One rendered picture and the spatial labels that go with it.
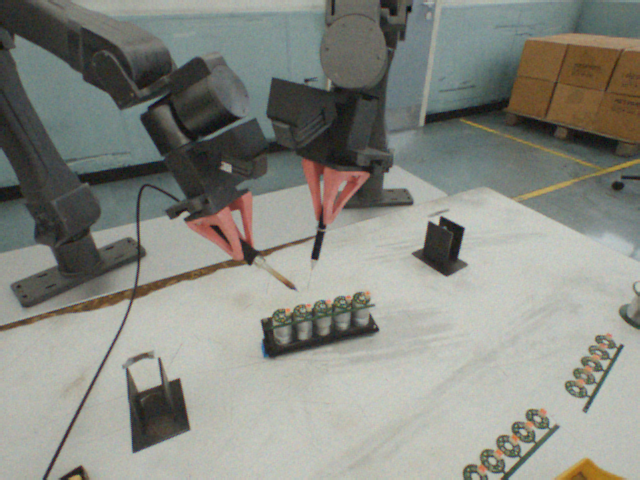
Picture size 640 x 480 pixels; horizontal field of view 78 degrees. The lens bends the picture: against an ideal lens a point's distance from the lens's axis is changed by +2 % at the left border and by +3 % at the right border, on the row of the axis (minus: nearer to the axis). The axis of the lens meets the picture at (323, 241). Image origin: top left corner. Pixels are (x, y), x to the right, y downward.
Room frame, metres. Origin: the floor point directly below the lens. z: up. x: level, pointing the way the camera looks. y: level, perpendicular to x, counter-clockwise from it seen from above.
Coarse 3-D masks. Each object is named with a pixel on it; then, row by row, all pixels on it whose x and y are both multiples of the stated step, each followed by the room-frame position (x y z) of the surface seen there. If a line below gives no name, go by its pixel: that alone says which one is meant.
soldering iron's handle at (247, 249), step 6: (216, 228) 0.44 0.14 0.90; (222, 234) 0.43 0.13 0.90; (228, 240) 0.43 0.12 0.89; (240, 240) 0.43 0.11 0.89; (246, 246) 0.42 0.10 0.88; (252, 246) 0.43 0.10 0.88; (246, 252) 0.41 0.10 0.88; (252, 252) 0.41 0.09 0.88; (258, 252) 0.42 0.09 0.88; (246, 258) 0.41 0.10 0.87; (252, 258) 0.41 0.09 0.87; (252, 264) 0.42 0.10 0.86
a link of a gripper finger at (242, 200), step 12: (228, 192) 0.43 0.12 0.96; (240, 192) 0.44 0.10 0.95; (216, 204) 0.40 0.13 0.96; (228, 204) 0.42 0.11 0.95; (240, 204) 0.44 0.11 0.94; (252, 204) 0.45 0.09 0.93; (204, 216) 0.40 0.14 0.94; (252, 216) 0.44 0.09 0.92; (252, 228) 0.44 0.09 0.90; (252, 240) 0.43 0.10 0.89
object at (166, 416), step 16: (144, 352) 0.30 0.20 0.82; (128, 368) 0.28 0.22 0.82; (160, 368) 0.28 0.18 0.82; (128, 384) 0.26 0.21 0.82; (160, 384) 0.31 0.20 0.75; (176, 384) 0.31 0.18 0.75; (128, 400) 0.24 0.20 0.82; (144, 400) 0.26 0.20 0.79; (160, 400) 0.28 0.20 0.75; (176, 400) 0.28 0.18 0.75; (144, 416) 0.26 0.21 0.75; (160, 416) 0.26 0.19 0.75; (176, 416) 0.26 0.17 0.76; (144, 432) 0.24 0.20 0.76; (160, 432) 0.24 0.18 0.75; (176, 432) 0.24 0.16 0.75; (144, 448) 0.23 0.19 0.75
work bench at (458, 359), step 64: (320, 256) 0.58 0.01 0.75; (384, 256) 0.58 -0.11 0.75; (512, 256) 0.58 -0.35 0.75; (576, 256) 0.58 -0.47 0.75; (64, 320) 0.42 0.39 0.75; (128, 320) 0.42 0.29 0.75; (192, 320) 0.42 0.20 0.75; (256, 320) 0.42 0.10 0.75; (384, 320) 0.42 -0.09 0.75; (448, 320) 0.42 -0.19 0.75; (512, 320) 0.42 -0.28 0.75; (576, 320) 0.42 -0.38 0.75; (0, 384) 0.31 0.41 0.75; (64, 384) 0.31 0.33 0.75; (192, 384) 0.31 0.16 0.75; (256, 384) 0.31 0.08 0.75; (320, 384) 0.31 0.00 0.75; (384, 384) 0.31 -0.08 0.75; (448, 384) 0.31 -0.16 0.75; (512, 384) 0.31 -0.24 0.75; (0, 448) 0.23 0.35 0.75; (64, 448) 0.23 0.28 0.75; (128, 448) 0.23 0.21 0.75; (192, 448) 0.23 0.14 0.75; (256, 448) 0.23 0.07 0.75; (320, 448) 0.23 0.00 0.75; (384, 448) 0.23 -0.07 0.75; (448, 448) 0.23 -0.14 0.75; (576, 448) 0.23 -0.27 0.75
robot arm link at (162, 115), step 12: (168, 96) 0.46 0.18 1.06; (156, 108) 0.44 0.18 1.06; (168, 108) 0.44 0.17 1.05; (144, 120) 0.44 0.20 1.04; (156, 120) 0.44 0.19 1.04; (168, 120) 0.44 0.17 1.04; (180, 120) 0.44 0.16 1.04; (156, 132) 0.44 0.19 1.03; (168, 132) 0.43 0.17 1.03; (180, 132) 0.44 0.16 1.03; (192, 132) 0.45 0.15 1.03; (156, 144) 0.44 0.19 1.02; (168, 144) 0.43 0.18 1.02; (180, 144) 0.43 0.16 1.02
